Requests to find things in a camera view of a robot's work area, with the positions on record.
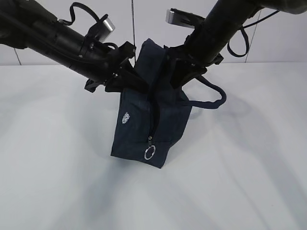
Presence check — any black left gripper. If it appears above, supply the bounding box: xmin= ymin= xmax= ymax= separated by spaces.
xmin=84 ymin=42 xmax=149 ymax=93

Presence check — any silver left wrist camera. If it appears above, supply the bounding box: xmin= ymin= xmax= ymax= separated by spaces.
xmin=86 ymin=14 xmax=115 ymax=43

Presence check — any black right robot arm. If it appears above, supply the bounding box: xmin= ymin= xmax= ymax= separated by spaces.
xmin=165 ymin=0 xmax=307 ymax=89

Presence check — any navy blue lunch bag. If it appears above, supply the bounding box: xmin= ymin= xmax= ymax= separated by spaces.
xmin=111 ymin=39 xmax=226 ymax=168

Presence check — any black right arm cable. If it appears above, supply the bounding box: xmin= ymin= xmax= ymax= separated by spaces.
xmin=227 ymin=9 xmax=281 ymax=58

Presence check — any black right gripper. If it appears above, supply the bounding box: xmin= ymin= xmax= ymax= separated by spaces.
xmin=163 ymin=44 xmax=222 ymax=89

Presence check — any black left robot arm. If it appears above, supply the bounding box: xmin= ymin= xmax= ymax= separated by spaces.
xmin=0 ymin=0 xmax=149 ymax=93

